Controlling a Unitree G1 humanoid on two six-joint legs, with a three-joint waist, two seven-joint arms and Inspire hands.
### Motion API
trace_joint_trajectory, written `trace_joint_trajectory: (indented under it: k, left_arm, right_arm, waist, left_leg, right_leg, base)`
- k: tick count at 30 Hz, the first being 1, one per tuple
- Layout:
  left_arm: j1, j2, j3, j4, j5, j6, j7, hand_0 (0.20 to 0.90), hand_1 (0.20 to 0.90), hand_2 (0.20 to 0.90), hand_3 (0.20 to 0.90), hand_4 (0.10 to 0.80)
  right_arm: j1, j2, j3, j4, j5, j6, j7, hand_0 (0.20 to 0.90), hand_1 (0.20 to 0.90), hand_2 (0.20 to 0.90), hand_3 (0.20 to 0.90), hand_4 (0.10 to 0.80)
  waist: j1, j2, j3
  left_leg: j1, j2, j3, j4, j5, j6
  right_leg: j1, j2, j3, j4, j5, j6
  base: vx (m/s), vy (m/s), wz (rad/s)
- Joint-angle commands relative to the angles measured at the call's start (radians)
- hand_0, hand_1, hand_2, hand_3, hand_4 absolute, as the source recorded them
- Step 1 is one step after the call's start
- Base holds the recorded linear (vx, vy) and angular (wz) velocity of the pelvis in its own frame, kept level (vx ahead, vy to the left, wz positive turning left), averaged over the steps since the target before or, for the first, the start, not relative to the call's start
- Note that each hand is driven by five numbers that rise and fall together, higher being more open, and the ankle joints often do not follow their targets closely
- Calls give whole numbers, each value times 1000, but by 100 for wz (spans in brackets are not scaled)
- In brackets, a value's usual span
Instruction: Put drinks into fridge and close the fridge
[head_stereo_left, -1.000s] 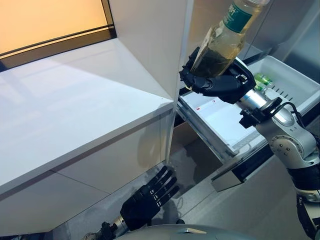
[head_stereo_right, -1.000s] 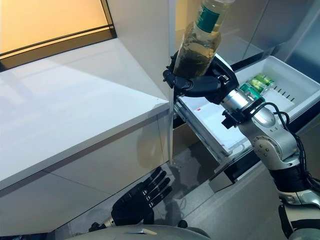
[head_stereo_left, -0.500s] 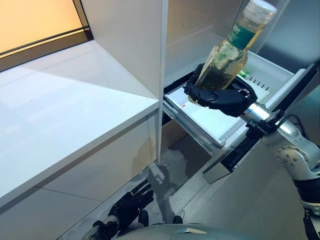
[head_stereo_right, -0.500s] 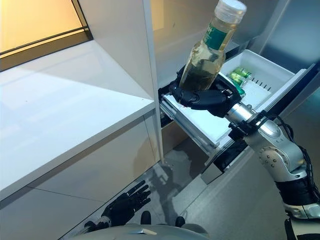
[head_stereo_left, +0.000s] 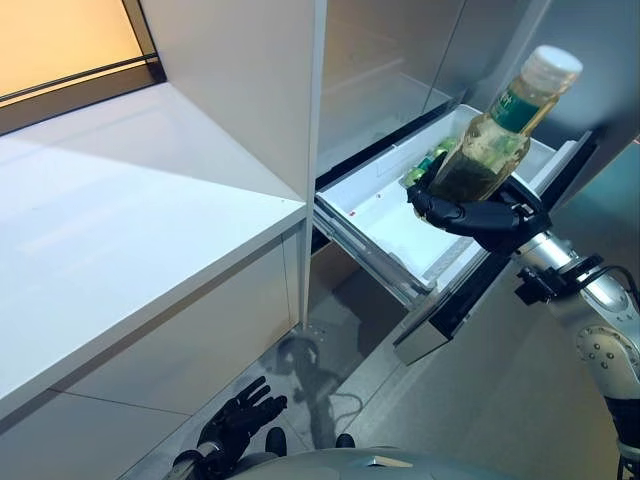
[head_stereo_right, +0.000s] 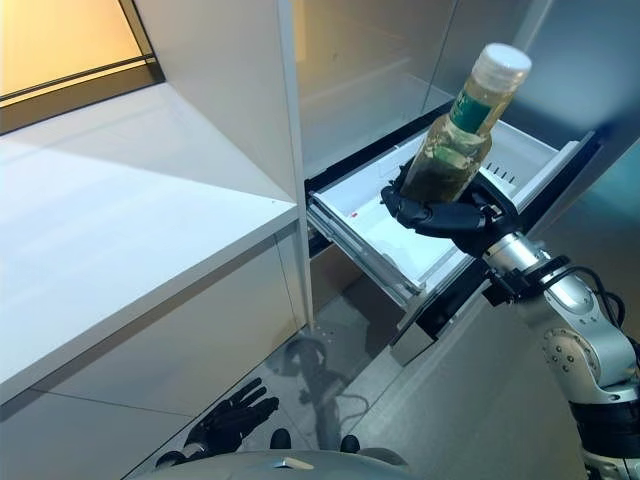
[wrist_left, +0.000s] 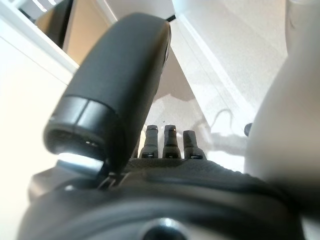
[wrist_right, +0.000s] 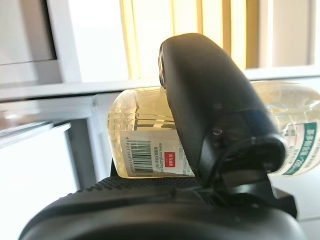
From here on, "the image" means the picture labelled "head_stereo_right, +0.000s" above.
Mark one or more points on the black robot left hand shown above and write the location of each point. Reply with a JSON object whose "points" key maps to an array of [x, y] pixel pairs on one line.
{"points": [[230, 420]]}

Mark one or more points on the stainless steel fridge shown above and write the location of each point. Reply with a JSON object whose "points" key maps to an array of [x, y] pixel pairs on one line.
{"points": [[360, 75]]}

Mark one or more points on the black robot left foot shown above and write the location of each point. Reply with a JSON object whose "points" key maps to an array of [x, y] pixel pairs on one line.
{"points": [[280, 440]]}

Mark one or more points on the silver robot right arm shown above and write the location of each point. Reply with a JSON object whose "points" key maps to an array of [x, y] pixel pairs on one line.
{"points": [[585, 350]]}

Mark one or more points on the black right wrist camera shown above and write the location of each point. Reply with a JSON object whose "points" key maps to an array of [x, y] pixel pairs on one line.
{"points": [[510, 287]]}

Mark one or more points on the brushed silver side panel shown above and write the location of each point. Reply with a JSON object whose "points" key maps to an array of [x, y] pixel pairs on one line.
{"points": [[590, 75]]}

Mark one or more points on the backlit yellow window black frame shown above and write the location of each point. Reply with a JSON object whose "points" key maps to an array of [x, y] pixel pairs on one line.
{"points": [[50, 45]]}

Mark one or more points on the tall white cabinet panel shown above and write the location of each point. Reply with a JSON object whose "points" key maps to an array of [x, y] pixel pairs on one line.
{"points": [[225, 75]]}

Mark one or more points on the fridge drawer with white tub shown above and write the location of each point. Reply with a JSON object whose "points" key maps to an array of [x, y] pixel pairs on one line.
{"points": [[360, 220]]}

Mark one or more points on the black robot right foot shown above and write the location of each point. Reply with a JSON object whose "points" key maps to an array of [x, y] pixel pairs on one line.
{"points": [[350, 444]]}

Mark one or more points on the grey robot body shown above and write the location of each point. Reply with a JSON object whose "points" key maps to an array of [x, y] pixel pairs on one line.
{"points": [[300, 470]]}

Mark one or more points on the clear tea bottle white cap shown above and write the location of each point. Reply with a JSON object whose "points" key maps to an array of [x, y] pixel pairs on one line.
{"points": [[450, 160]]}

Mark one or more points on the black robot foot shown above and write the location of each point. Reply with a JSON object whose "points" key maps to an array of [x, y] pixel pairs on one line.
{"points": [[350, 444], [280, 440]]}

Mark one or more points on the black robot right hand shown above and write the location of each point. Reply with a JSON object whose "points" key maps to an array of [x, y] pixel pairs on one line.
{"points": [[450, 220]]}

